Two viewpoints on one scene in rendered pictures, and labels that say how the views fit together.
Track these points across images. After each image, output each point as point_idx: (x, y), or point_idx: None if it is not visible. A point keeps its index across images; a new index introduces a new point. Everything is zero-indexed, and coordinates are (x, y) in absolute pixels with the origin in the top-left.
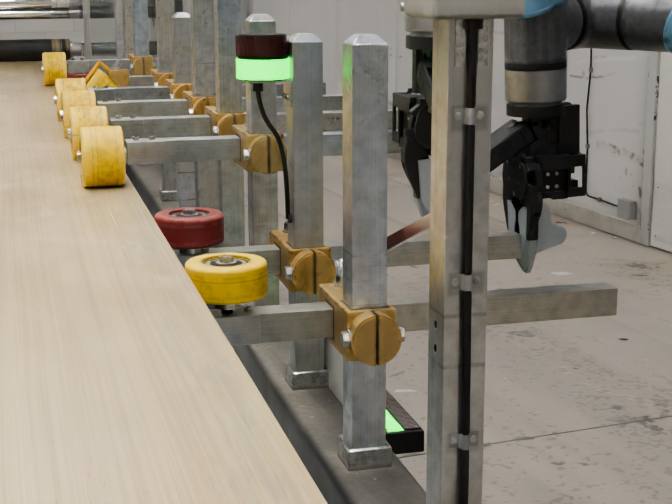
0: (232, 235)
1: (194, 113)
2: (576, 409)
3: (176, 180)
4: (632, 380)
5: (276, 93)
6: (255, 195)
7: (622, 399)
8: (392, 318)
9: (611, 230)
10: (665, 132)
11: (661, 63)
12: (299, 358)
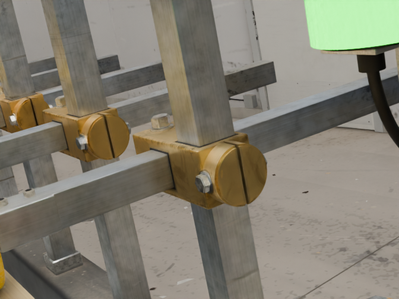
0: (128, 267)
1: (18, 120)
2: (316, 260)
3: None
4: (335, 223)
5: (223, 71)
6: (221, 240)
7: (341, 241)
8: None
9: (241, 116)
10: (266, 45)
11: (253, 2)
12: None
